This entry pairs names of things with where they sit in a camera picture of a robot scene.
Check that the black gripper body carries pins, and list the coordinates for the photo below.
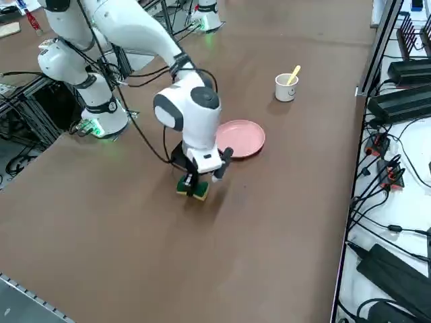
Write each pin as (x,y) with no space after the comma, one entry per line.
(188,166)

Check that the green and yellow sponge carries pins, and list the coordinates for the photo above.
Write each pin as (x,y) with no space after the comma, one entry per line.
(202,191)

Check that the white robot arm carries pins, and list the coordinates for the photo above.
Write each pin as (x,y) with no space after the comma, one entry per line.
(198,124)
(207,17)

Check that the pink plate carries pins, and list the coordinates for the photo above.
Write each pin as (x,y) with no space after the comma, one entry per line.
(242,134)

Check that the white mug with smiley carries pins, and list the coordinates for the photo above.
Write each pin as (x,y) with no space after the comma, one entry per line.
(286,92)

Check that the yellow spoon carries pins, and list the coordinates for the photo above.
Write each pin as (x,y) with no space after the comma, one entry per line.
(294,73)

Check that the small printed packet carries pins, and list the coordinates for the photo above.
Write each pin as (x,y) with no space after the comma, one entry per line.
(47,43)

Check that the orange black connector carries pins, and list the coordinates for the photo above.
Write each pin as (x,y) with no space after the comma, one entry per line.
(378,144)
(392,175)

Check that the red bottle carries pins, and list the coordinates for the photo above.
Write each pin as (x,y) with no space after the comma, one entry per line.
(33,22)

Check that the long black power adapter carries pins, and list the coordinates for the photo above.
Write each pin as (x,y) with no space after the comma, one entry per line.
(387,272)

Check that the large black power supply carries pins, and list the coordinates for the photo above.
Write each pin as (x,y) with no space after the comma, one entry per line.
(400,104)

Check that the white side bench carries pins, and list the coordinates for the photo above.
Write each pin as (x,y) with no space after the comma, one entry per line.
(414,215)

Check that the small black power supply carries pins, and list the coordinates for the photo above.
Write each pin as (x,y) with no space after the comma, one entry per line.
(410,72)

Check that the black slotted rack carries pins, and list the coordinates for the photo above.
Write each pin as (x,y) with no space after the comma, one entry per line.
(409,40)

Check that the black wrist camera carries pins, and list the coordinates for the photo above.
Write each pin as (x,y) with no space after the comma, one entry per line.
(224,165)

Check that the black metal frame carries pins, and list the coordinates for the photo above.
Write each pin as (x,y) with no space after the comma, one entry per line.
(40,111)

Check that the aluminium table rail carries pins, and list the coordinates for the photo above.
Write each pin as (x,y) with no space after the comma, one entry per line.
(27,292)

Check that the aluminium frame post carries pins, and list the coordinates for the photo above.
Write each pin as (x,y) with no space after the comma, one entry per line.
(380,47)

